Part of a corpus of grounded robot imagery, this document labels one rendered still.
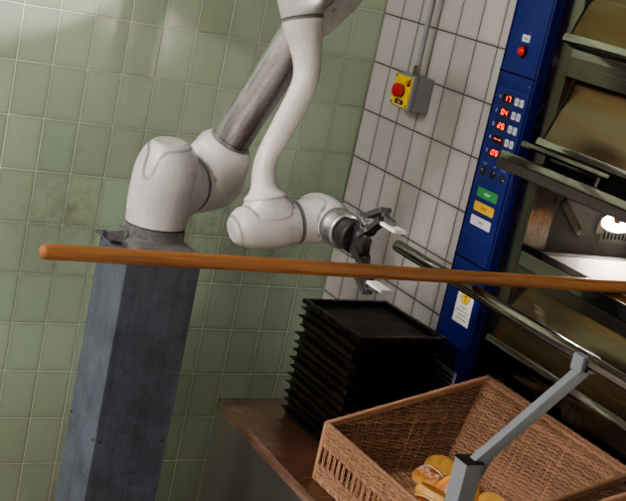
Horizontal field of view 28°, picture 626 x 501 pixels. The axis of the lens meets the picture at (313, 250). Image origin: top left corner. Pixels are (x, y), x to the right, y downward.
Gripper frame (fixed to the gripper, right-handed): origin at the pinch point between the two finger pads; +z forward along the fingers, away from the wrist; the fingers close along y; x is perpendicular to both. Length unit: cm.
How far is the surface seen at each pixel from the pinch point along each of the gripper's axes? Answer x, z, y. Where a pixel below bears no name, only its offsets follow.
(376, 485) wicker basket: -6, 6, 51
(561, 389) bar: -14.5, 46.0, 9.7
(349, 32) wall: -42, -115, -38
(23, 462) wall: 37, -114, 104
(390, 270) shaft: 4.7, 7.4, 0.0
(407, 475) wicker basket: -31, -17, 61
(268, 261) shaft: 33.2, 7.3, -0.1
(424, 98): -52, -81, -25
